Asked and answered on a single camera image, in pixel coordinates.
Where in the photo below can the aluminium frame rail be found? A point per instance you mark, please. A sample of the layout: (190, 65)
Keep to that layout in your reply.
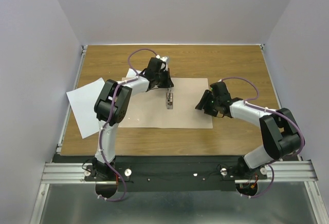
(63, 173)

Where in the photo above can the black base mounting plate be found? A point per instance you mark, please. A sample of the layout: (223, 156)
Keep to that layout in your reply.
(168, 173)

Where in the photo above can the white paper sheet centre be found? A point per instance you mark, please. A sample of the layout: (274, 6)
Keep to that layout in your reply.
(131, 74)

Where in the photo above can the tan paper folder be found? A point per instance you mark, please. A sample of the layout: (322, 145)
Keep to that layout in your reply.
(148, 109)

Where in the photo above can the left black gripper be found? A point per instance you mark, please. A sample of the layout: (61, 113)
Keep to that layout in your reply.
(168, 82)

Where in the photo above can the white paper sheet far left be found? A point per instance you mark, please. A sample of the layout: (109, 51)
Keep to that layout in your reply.
(82, 101)

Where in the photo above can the metal folder clip mechanism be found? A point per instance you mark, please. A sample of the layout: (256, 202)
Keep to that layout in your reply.
(169, 99)

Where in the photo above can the white paper sheet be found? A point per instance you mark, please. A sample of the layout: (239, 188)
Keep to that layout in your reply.
(82, 101)
(131, 74)

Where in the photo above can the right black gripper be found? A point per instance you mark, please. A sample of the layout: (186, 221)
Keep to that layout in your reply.
(207, 95)

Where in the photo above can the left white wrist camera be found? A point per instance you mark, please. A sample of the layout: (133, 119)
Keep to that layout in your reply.
(164, 63)

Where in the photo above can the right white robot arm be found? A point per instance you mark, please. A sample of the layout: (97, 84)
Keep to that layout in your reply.
(281, 135)

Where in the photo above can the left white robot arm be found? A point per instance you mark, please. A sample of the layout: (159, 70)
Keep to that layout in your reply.
(112, 104)

